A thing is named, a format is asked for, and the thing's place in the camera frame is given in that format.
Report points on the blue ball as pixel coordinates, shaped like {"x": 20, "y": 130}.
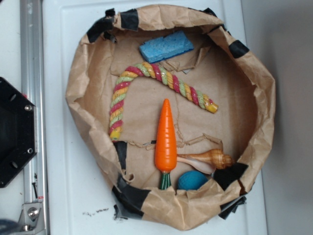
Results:
{"x": 191, "y": 180}

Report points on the brown paper bag bin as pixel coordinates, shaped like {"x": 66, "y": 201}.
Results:
{"x": 219, "y": 66}

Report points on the orange plastic carrot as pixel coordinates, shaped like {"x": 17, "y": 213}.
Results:
{"x": 166, "y": 145}

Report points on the tan spiral seashell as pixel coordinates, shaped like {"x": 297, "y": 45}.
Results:
{"x": 207, "y": 162}

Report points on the blue sponge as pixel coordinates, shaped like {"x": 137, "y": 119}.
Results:
{"x": 163, "y": 48}

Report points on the white plastic tray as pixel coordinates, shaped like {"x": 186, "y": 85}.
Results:
{"x": 80, "y": 201}

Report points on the multicolour twisted rope toy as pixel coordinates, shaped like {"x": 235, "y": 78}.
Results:
{"x": 160, "y": 74}

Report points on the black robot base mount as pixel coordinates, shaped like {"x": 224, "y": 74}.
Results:
{"x": 17, "y": 132}

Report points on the aluminium extrusion rail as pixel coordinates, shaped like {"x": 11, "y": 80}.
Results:
{"x": 35, "y": 210}

